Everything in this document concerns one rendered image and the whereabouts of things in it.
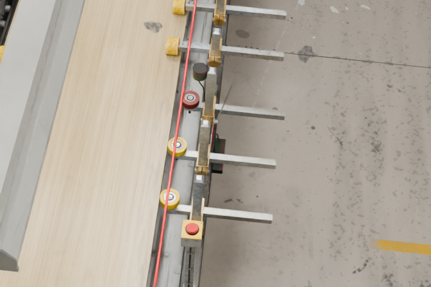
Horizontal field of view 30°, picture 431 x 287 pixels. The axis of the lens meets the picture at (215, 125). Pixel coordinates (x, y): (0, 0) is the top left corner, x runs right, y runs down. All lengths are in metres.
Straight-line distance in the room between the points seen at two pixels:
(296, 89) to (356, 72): 0.39
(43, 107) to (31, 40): 0.13
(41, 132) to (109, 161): 1.70
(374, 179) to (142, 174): 1.60
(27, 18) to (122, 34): 2.07
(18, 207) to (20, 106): 0.18
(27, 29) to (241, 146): 2.90
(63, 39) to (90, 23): 2.03
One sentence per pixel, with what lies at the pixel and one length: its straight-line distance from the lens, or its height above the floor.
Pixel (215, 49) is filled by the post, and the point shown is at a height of 1.02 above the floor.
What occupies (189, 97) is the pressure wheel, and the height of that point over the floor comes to 0.91.
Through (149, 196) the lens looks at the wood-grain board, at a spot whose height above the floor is 0.90.
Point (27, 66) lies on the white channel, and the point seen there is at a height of 2.46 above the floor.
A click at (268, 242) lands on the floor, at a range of 4.14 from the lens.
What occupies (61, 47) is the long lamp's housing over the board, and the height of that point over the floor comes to 2.37.
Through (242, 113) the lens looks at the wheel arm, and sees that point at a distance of 3.49.
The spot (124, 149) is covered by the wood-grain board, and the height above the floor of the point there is 0.90.
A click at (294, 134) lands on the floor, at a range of 4.51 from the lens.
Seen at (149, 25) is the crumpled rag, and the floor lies 0.90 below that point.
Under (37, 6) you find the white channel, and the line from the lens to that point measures 1.67.
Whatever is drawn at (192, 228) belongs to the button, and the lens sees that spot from 2.75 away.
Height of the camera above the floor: 3.66
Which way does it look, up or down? 54 degrees down
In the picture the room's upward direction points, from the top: 5 degrees clockwise
